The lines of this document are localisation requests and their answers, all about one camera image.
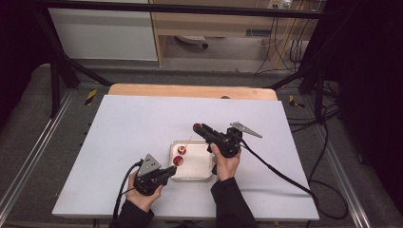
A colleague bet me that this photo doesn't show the person's left hand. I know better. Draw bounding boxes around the person's left hand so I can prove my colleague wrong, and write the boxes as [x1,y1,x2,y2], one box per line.
[125,170,164,213]

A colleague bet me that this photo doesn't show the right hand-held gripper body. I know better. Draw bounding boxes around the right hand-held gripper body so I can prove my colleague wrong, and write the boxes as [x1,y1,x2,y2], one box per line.
[206,122,263,159]

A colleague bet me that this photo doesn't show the person's right hand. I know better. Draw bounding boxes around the person's right hand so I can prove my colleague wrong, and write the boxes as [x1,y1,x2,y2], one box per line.
[210,142,242,182]

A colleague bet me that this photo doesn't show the light wooden desk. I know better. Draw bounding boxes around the light wooden desk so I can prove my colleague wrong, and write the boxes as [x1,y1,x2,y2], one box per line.
[148,0,327,68]

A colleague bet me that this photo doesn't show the black curtain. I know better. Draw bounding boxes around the black curtain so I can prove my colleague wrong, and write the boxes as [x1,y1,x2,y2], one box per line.
[322,0,403,217]
[0,0,53,126]

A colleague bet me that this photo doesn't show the white cabinet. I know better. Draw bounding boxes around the white cabinet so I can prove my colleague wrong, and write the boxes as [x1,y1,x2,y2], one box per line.
[47,0,159,62]

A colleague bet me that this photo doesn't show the blue grey device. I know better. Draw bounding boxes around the blue grey device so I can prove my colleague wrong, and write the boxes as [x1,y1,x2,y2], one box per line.
[245,28,272,38]

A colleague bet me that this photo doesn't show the white chair base with caster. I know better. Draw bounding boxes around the white chair base with caster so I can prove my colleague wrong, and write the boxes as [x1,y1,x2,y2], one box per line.
[175,34,210,50]

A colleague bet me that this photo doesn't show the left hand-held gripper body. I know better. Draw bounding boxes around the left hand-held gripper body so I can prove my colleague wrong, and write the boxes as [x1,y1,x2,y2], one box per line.
[132,153,169,197]

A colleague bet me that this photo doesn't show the hand-held gripper black cable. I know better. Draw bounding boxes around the hand-held gripper black cable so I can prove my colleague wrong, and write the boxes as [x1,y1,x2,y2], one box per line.
[240,140,350,220]
[111,159,144,221]

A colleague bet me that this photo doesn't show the white square tray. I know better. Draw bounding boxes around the white square tray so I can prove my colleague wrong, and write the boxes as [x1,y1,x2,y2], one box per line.
[167,140,218,182]

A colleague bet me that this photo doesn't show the white power strip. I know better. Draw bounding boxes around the white power strip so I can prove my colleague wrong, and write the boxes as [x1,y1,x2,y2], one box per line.
[267,0,293,10]

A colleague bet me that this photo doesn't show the black floor cables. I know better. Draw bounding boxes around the black floor cables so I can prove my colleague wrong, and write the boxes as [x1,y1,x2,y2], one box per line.
[286,79,342,134]

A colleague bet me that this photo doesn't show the right hand-held gripper black cable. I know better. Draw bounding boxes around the right hand-held gripper black cable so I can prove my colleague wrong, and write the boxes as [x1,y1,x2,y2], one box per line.
[240,140,350,220]

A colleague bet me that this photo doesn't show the black horizontal frame bar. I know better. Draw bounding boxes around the black horizontal frame bar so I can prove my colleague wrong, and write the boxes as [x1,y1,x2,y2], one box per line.
[37,0,329,20]

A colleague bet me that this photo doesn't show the left hand-held gripper black cable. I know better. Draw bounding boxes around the left hand-held gripper black cable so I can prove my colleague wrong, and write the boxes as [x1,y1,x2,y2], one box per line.
[111,159,144,221]

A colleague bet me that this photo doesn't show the aluminium floor rail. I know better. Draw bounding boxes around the aluminium floor rail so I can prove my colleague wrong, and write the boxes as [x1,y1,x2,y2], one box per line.
[312,123,373,228]
[0,89,76,211]

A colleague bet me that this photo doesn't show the black metal stand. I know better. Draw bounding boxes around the black metal stand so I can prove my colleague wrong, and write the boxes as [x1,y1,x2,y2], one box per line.
[33,9,114,119]
[267,58,328,125]

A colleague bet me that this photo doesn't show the black hanging cables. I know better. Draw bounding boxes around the black hanging cables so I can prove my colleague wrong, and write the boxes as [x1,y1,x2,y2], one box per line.
[254,15,306,76]

